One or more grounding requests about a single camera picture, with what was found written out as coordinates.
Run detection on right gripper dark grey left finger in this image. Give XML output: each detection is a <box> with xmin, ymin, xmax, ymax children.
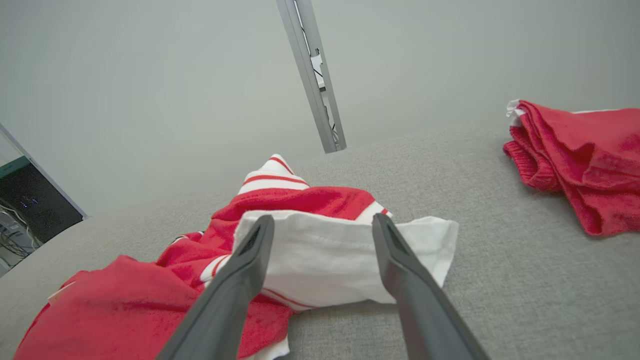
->
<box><xmin>156</xmin><ymin>215</ymin><xmax>276</xmax><ymax>360</ymax></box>

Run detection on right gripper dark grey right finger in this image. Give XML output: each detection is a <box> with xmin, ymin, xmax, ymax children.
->
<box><xmin>372</xmin><ymin>213</ymin><xmax>491</xmax><ymax>360</ymax></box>

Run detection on red white lettered jersey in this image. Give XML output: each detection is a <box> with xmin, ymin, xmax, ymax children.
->
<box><xmin>12</xmin><ymin>153</ymin><xmax>460</xmax><ymax>360</ymax></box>

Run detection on red shorts with white stripe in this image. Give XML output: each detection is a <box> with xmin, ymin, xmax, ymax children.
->
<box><xmin>502</xmin><ymin>99</ymin><xmax>640</xmax><ymax>237</ymax></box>

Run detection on black computer tower green top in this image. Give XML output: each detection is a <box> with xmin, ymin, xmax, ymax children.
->
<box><xmin>0</xmin><ymin>156</ymin><xmax>84</xmax><ymax>277</ymax></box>

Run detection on grey partition edge pole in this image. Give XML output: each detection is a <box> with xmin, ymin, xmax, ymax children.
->
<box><xmin>0</xmin><ymin>122</ymin><xmax>91</xmax><ymax>221</ymax></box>

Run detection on grey metal partition post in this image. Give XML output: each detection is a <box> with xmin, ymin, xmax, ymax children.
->
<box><xmin>276</xmin><ymin>0</ymin><xmax>348</xmax><ymax>155</ymax></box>

